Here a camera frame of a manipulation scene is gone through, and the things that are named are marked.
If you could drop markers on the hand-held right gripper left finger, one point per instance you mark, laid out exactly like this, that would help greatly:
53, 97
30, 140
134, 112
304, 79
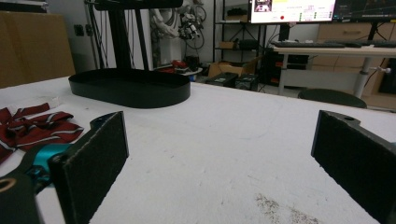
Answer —
93, 161

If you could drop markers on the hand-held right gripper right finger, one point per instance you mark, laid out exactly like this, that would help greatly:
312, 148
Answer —
355, 155

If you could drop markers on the red striped bow tie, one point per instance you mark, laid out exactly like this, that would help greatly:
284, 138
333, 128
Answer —
40, 129

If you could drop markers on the black oval tray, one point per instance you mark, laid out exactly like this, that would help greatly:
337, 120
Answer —
130, 88

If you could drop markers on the light wooden desk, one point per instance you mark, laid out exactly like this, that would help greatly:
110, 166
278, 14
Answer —
330, 52

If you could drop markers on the large cardboard box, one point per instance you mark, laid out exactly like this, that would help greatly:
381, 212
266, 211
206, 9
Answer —
32, 46

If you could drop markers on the black keyboard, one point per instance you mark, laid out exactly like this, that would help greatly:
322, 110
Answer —
308, 44

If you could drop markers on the red tool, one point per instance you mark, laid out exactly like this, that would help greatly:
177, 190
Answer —
177, 65

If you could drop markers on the black equipment case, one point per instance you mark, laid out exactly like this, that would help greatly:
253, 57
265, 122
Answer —
247, 82
222, 80

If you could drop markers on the black metal stand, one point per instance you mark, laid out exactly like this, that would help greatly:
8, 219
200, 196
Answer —
120, 34

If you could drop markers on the dark computer monitor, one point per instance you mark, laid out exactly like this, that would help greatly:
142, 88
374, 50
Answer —
365, 9

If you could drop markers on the open cardboard box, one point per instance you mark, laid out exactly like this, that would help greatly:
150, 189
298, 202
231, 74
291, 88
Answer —
225, 67

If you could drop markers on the bright computer monitor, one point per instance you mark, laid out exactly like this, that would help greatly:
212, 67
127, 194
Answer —
292, 11

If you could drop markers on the black metal shelf rack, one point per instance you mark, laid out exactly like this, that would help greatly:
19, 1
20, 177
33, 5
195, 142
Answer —
238, 31

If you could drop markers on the black wall outlet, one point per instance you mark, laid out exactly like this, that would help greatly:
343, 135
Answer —
78, 30

